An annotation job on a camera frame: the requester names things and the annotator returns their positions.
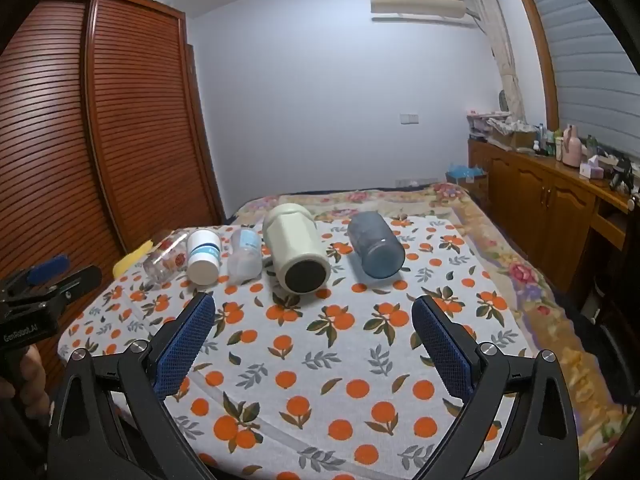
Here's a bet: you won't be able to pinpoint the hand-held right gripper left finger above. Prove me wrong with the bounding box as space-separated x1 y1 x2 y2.
47 291 221 480

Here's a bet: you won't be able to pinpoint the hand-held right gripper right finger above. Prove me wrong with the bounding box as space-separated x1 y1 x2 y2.
411 294 583 480

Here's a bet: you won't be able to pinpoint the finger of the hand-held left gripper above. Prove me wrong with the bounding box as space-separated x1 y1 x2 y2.
34 266 103 307
0 254 70 295

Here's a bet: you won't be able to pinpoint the white pill bottle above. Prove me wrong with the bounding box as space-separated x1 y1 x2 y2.
186 229 222 285

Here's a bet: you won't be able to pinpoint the clear cup orange print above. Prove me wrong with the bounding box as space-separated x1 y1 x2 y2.
143 236 190 284

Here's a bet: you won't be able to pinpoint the clear plastic bottle blue label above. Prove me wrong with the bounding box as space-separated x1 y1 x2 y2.
227 227 264 279

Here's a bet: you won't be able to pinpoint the blue translucent cup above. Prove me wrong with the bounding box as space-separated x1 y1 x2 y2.
347 211 407 278

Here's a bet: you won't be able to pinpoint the large cream cup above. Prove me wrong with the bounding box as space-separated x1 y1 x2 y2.
262 202 332 295

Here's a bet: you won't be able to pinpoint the person's left hand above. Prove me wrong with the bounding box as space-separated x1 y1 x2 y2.
0 345 54 427

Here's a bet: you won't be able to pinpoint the yellow cloth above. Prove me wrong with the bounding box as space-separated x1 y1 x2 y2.
112 241 155 277

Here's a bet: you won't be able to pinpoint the floral blanket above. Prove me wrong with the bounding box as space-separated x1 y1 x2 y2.
222 182 626 480

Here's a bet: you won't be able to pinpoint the orange fruit print tablecloth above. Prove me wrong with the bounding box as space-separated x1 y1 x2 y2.
57 217 533 480

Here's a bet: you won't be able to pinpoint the brown slatted wardrobe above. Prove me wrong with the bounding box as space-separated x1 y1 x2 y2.
0 0 226 391

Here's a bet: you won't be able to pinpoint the black chair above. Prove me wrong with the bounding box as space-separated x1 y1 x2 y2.
580 285 640 406

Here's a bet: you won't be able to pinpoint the blue plastic bag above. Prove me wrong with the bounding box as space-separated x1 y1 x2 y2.
445 162 490 186

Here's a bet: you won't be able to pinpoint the wooden sideboard cabinet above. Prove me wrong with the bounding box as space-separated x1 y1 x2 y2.
467 137 640 321

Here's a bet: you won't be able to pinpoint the cardboard box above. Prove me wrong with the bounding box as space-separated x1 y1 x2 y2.
492 127 535 150

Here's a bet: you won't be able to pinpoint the tissue box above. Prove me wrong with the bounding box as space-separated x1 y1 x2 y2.
580 156 606 180

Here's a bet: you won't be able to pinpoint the pink bottle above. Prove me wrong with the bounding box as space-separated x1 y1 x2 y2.
562 125 582 166

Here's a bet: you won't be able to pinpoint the black tool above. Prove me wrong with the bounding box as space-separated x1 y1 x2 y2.
609 157 635 192

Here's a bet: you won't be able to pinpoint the pale curtain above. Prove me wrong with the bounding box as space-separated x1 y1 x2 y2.
462 0 526 125

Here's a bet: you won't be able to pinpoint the window blinds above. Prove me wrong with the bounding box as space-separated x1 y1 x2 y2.
520 0 640 147

